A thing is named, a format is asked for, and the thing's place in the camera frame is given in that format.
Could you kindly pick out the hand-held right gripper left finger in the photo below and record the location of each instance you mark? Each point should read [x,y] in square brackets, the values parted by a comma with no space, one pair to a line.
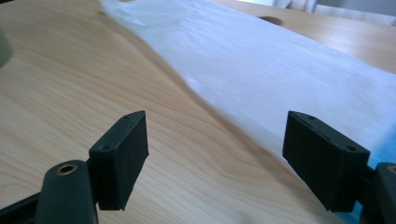
[120,161]

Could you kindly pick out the grey trash bin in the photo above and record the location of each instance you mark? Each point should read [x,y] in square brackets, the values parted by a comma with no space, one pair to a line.
[3,49]

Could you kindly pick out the translucent white blue-edged plastic bag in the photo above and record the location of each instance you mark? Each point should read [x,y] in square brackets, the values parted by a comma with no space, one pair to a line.
[249,77]

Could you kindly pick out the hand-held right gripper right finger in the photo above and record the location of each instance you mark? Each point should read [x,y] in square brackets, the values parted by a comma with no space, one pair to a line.
[327,165]

